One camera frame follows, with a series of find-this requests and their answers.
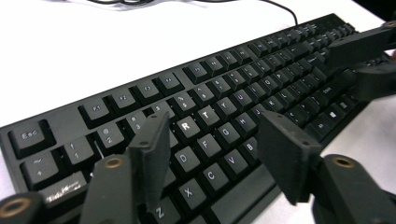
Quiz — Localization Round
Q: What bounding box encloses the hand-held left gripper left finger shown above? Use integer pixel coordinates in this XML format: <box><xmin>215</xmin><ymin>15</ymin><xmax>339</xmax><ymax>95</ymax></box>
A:
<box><xmin>126</xmin><ymin>111</ymin><xmax>172</xmax><ymax>213</ymax></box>

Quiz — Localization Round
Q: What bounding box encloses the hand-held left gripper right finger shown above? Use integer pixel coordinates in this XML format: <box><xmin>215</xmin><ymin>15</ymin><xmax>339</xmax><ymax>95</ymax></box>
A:
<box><xmin>255</xmin><ymin>109</ymin><xmax>324</xmax><ymax>207</ymax></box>

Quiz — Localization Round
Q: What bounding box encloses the black computer keyboard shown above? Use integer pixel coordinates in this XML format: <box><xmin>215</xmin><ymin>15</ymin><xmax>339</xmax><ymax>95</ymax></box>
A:
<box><xmin>0</xmin><ymin>12</ymin><xmax>391</xmax><ymax>224</ymax></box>

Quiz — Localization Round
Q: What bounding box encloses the black keyboard cable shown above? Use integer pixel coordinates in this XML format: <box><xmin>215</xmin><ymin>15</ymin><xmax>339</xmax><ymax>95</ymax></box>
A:
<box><xmin>87</xmin><ymin>0</ymin><xmax>299</xmax><ymax>26</ymax></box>

